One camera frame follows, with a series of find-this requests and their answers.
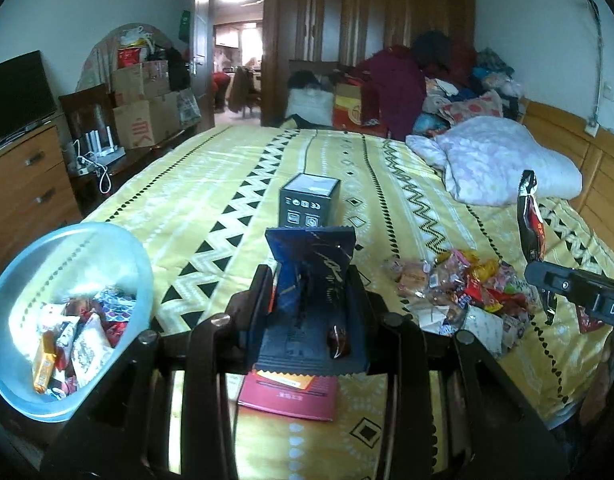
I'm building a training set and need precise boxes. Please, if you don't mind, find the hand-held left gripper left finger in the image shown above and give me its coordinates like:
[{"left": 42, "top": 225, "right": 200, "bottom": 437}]
[{"left": 42, "top": 264, "right": 277, "bottom": 480}]

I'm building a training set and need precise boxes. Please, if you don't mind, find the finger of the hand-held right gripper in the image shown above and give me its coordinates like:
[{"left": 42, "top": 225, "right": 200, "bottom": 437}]
[{"left": 524, "top": 259, "right": 585, "bottom": 325}]

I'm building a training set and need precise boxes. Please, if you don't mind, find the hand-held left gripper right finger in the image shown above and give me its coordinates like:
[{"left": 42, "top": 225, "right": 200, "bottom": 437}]
[{"left": 347, "top": 264, "right": 570, "bottom": 480}]

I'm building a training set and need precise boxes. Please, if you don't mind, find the dark blue snack packet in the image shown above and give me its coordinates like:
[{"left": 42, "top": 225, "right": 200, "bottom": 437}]
[{"left": 247, "top": 226, "right": 370, "bottom": 376}]

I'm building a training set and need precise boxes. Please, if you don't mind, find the red black snack packet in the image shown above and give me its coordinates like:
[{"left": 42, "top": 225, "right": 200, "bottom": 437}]
[{"left": 516, "top": 170, "right": 549, "bottom": 263}]

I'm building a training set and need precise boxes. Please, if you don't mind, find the pile of assorted snack packets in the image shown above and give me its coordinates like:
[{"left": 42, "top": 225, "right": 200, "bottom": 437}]
[{"left": 382, "top": 247, "right": 553, "bottom": 357}]

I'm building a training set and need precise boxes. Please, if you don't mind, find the light blue plastic bowl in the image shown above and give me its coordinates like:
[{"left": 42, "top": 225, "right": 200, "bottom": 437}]
[{"left": 0, "top": 222, "right": 155, "bottom": 422}]

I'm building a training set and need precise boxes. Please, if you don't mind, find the bowlful of snack packets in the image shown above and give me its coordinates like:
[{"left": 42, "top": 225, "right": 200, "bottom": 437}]
[{"left": 31, "top": 285, "right": 138, "bottom": 396}]

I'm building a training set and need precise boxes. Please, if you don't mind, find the person's right hand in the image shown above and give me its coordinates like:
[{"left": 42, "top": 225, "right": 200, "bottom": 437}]
[{"left": 584, "top": 332, "right": 614, "bottom": 413}]

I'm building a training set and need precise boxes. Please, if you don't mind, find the red flat packet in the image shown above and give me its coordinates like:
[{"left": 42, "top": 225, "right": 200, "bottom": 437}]
[{"left": 237, "top": 369, "right": 340, "bottom": 422}]

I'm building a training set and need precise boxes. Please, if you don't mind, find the black product box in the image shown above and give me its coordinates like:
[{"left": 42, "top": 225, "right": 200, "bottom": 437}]
[{"left": 278, "top": 174, "right": 343, "bottom": 231}]

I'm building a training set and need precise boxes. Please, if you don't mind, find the yellow patterned bedsheet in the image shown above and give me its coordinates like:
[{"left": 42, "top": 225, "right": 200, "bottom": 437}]
[{"left": 79, "top": 125, "right": 614, "bottom": 480}]

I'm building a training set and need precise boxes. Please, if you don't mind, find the white floral quilt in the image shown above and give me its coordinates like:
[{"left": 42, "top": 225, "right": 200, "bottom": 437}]
[{"left": 407, "top": 116, "right": 583, "bottom": 206}]

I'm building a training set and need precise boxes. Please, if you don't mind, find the wooden headboard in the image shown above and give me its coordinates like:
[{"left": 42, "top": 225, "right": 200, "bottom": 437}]
[{"left": 520, "top": 100, "right": 614, "bottom": 241}]

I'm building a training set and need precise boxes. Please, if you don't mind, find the dark wooden side table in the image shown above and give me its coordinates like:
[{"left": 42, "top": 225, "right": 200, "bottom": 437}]
[{"left": 69, "top": 125, "right": 200, "bottom": 211}]

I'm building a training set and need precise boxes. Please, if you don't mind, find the red yellow gift box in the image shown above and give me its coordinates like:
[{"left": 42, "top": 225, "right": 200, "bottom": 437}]
[{"left": 332, "top": 82, "right": 388, "bottom": 133}]

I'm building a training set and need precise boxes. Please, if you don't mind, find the white tote bag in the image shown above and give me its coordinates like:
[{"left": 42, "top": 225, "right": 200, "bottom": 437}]
[{"left": 287, "top": 87, "right": 335, "bottom": 126}]

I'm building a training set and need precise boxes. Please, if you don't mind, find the newspaper print bag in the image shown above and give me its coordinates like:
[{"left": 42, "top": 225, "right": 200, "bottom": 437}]
[{"left": 177, "top": 87, "right": 203, "bottom": 128}]

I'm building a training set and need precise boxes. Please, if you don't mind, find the chair with draped jacket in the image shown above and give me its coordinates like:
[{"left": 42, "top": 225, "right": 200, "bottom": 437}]
[{"left": 229, "top": 67, "right": 260, "bottom": 117}]

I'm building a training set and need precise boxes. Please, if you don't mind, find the cardboard box red print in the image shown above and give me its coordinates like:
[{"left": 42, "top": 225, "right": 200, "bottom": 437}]
[{"left": 112, "top": 92, "right": 183, "bottom": 150}]

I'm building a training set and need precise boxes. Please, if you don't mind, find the white power strip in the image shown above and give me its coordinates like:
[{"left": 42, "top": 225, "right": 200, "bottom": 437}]
[{"left": 74, "top": 152, "right": 112, "bottom": 193}]

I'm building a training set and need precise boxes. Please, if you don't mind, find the white router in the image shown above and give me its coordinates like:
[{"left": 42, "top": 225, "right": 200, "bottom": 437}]
[{"left": 82, "top": 130, "right": 125, "bottom": 166}]

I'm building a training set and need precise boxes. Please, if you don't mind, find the black bag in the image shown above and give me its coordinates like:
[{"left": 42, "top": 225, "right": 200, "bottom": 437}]
[{"left": 287, "top": 70, "right": 328, "bottom": 93}]

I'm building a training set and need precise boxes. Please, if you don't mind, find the pile of clothes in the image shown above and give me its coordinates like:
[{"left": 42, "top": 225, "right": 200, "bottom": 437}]
[{"left": 337, "top": 30, "right": 525, "bottom": 141}]

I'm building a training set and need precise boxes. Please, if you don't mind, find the black hanging garment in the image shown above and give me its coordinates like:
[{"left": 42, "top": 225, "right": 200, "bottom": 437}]
[{"left": 167, "top": 47, "right": 190, "bottom": 91}]

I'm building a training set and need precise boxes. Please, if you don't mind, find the plain brown cardboard box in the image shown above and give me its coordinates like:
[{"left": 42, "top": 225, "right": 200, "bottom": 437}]
[{"left": 112, "top": 60, "right": 170, "bottom": 106}]

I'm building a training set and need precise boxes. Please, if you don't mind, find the dark wooden chair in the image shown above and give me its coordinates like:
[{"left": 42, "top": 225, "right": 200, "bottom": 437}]
[{"left": 59, "top": 85, "right": 115, "bottom": 161}]

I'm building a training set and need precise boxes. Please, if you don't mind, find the wooden room door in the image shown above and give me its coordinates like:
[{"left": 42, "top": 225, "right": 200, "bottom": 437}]
[{"left": 192, "top": 0, "right": 215, "bottom": 131}]

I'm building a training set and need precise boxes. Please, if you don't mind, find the wooden drawer dresser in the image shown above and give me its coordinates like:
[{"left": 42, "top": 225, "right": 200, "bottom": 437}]
[{"left": 0, "top": 125, "right": 82, "bottom": 281}]

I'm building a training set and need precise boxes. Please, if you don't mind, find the brown wooden wardrobe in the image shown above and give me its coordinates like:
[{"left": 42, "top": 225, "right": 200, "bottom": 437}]
[{"left": 262, "top": 0, "right": 475, "bottom": 136}]

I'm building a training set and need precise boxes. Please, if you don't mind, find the white plastic bag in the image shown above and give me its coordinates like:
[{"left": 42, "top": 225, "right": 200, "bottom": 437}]
[{"left": 119, "top": 27, "right": 152, "bottom": 51}]

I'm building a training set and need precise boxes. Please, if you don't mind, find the cloth-covered round table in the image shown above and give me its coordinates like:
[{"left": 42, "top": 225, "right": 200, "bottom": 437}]
[{"left": 77, "top": 25, "right": 188, "bottom": 92}]

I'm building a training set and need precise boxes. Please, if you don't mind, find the black flat television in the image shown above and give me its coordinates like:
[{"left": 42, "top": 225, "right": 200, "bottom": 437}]
[{"left": 0, "top": 50, "right": 58, "bottom": 153}]

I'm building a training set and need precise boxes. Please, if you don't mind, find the wall cable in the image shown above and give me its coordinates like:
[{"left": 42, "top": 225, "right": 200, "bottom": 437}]
[{"left": 581, "top": 0, "right": 609, "bottom": 126}]

